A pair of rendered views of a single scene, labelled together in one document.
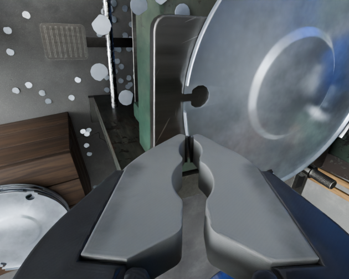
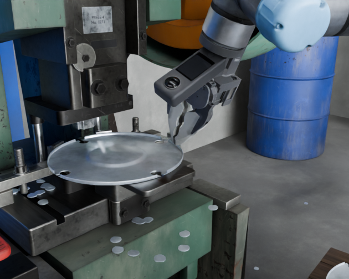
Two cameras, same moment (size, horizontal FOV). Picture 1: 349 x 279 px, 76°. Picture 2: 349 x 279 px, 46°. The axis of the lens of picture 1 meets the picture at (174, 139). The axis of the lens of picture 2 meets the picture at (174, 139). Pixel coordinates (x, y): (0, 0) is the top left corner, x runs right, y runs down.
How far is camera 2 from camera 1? 64 cm
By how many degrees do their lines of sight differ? 34
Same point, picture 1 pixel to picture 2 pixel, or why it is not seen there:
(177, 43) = (146, 185)
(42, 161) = not seen: outside the picture
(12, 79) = not seen: outside the picture
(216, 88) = (147, 171)
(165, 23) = (144, 189)
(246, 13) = (113, 177)
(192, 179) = (198, 187)
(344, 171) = (112, 124)
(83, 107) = not seen: outside the picture
